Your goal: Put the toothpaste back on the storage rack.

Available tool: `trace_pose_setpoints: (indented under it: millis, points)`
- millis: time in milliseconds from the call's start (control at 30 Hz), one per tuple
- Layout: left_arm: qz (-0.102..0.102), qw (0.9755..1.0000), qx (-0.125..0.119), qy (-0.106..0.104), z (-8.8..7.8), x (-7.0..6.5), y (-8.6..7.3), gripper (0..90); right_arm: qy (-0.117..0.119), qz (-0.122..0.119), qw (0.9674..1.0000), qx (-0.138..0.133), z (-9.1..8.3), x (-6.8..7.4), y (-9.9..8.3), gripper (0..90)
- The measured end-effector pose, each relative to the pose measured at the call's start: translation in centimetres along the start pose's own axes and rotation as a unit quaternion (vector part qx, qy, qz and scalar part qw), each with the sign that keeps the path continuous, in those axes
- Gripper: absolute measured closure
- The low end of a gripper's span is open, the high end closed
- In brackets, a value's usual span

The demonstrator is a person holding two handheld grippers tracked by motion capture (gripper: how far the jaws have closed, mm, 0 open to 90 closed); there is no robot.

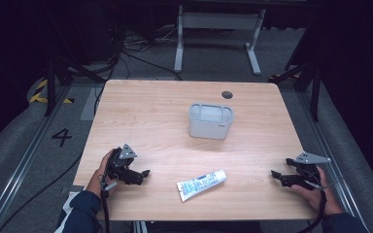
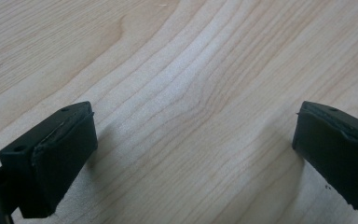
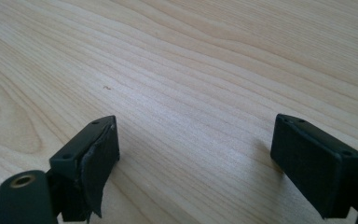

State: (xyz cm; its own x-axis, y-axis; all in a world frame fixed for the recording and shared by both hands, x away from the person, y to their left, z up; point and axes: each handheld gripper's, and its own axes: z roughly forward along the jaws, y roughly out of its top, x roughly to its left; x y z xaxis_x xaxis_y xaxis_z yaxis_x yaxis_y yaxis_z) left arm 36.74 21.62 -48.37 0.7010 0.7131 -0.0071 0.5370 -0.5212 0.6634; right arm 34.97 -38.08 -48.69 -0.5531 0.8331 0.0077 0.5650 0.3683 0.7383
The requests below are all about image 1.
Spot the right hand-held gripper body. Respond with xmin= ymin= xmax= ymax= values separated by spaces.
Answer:
xmin=285 ymin=151 xmax=332 ymax=191

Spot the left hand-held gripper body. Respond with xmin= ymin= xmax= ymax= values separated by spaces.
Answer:
xmin=106 ymin=144 xmax=144 ymax=186

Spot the white and blue toothpaste tube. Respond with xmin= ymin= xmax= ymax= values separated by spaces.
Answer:
xmin=176 ymin=169 xmax=227 ymax=203

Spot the grey plastic container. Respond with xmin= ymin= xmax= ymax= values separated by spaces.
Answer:
xmin=187 ymin=102 xmax=235 ymax=141

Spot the person's right hand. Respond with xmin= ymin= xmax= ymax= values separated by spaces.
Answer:
xmin=290 ymin=165 xmax=345 ymax=216

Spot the person's left hand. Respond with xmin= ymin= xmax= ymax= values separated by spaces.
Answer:
xmin=85 ymin=149 xmax=119 ymax=199

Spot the white table leg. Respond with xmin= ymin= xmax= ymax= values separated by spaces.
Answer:
xmin=131 ymin=220 xmax=149 ymax=233

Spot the black tripod stand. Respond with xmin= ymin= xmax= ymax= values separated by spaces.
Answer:
xmin=43 ymin=54 xmax=107 ymax=117
xmin=269 ymin=59 xmax=322 ymax=123

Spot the yellow and black floor tape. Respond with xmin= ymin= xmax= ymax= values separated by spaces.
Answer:
xmin=28 ymin=79 xmax=76 ymax=105

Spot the aluminium floor rail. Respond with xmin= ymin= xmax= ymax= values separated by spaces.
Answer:
xmin=0 ymin=85 xmax=74 ymax=233
xmin=294 ymin=90 xmax=372 ymax=231

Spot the left hand-held gripper cable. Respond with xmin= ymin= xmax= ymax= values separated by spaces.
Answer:
xmin=99 ymin=174 xmax=112 ymax=233

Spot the hand-held gripper cable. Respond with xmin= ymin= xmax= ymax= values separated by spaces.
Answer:
xmin=304 ymin=179 xmax=328 ymax=233
xmin=99 ymin=174 xmax=112 ymax=233

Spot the right hand-held gripper cable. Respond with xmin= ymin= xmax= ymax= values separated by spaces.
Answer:
xmin=304 ymin=179 xmax=328 ymax=233

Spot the black floor cable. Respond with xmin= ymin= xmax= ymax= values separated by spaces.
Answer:
xmin=0 ymin=150 xmax=84 ymax=233

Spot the bundle of floor cables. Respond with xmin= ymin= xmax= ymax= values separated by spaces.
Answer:
xmin=108 ymin=17 xmax=184 ymax=82

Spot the white metal desk frame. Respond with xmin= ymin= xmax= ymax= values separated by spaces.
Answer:
xmin=173 ymin=4 xmax=267 ymax=77

